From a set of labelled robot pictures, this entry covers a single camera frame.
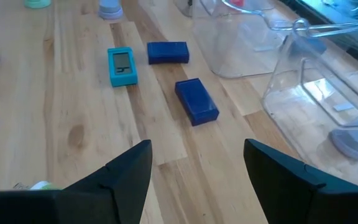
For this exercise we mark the clear plastic bin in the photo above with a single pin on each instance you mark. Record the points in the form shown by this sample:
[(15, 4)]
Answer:
[(185, 7), (228, 46), (291, 102)]

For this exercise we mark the mint green hourglass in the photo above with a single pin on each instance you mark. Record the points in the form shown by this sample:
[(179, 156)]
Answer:
[(37, 3)]

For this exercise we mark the green white plug charger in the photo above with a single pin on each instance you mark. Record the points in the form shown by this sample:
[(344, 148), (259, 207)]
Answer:
[(42, 186)]

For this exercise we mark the red rounded charger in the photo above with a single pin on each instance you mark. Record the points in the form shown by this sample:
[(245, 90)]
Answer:
[(236, 2)]

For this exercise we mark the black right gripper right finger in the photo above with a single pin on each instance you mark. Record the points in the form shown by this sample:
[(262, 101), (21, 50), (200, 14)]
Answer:
[(291, 196)]

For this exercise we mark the purple rectangular box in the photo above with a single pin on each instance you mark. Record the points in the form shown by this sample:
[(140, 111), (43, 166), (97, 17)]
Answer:
[(196, 102), (168, 53)]

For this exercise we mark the teal digital timer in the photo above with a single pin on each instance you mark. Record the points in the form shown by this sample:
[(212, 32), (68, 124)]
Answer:
[(122, 67)]

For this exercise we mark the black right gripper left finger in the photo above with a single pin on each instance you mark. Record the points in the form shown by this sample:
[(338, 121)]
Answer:
[(104, 199)]

